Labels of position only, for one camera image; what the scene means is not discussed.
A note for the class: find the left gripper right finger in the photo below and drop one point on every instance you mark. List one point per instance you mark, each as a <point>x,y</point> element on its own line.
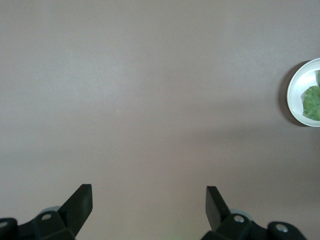
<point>220,217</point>

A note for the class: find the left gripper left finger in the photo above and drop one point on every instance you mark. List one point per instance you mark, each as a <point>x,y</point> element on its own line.
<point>72,215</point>

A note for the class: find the green lettuce leaf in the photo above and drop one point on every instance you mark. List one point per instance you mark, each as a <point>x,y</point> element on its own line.
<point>312,102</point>

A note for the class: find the brown table mat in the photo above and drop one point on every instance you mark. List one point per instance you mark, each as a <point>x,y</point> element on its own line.
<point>125,100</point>

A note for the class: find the beige plate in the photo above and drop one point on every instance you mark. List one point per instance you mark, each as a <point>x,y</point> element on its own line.
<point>296,87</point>

